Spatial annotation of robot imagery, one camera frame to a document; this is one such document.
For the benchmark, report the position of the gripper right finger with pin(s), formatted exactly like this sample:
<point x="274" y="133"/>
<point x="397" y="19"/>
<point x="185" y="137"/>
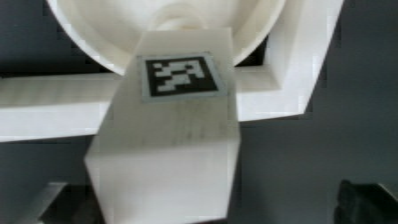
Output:
<point x="367" y="204"/>

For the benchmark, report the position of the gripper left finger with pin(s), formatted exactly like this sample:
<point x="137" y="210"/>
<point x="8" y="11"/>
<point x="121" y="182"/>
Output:
<point x="66" y="205"/>

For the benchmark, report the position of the white stool leg with tags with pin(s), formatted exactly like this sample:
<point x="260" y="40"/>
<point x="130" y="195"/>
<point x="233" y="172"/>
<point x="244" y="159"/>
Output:
<point x="164" y="150"/>

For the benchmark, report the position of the white U-shaped obstacle wall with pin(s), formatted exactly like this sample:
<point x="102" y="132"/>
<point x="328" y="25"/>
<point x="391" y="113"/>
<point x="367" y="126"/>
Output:
<point x="54" y="104"/>

